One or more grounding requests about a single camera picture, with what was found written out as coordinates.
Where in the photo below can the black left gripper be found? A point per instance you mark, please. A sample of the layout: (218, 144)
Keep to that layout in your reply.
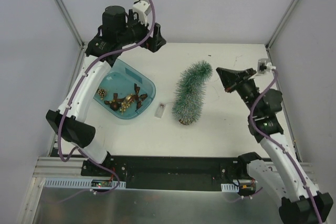
(148, 37)

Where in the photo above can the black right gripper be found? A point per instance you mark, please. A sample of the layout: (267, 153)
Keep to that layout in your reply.
(239, 79)

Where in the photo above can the teal transparent plastic bin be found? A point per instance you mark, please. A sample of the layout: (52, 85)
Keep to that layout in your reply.
(125, 92)

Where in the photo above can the brown ribbon bow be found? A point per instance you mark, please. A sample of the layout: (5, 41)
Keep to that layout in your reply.
(138, 98)

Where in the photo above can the small frosted green christmas tree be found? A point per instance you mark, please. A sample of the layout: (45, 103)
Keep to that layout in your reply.
(190, 92)

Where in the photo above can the clear battery box fairy lights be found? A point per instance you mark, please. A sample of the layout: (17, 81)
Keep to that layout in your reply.
(161, 109)

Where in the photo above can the gold berry sprig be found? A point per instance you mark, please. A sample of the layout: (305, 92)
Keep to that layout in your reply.
(126, 103)

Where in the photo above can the brown matte ball ornament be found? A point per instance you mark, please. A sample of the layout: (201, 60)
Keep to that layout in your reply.
(114, 106)

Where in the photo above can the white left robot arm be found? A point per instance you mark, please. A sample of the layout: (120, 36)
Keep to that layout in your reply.
(121, 30)

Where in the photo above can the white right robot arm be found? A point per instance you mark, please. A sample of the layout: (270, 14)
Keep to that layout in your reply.
(297, 197)

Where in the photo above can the frosted pine cone ornament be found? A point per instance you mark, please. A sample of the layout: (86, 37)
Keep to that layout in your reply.
(102, 93)

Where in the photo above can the right controller board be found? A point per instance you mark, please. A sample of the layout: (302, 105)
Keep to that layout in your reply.
(239, 188)

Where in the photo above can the controller board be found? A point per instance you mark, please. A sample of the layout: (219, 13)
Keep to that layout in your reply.
(239, 188)
(83, 183)

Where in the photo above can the left controller board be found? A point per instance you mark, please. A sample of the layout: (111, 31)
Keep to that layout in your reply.
(83, 183)

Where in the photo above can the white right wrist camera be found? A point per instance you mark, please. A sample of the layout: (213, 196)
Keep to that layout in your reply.
(265, 65)

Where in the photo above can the right aluminium corner post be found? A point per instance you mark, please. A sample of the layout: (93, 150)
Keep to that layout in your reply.
(284, 19)

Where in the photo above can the aluminium corner post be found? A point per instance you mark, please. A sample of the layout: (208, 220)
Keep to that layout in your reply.
(284, 19)
(69, 22)

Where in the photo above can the left aluminium corner post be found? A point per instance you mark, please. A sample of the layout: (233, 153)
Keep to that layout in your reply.
(69, 22)

